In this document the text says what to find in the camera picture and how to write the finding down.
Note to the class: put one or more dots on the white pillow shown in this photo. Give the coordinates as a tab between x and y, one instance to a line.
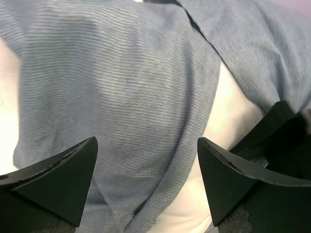
232	117

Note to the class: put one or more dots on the striped blue beige pillowcase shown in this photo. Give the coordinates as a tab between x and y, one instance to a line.
141	76

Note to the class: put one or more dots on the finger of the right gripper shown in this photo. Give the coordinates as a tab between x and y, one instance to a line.
282	139

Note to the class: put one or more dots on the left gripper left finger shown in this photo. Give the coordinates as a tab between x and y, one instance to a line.
48	196

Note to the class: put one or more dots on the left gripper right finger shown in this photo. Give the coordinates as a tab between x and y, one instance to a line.
245	197

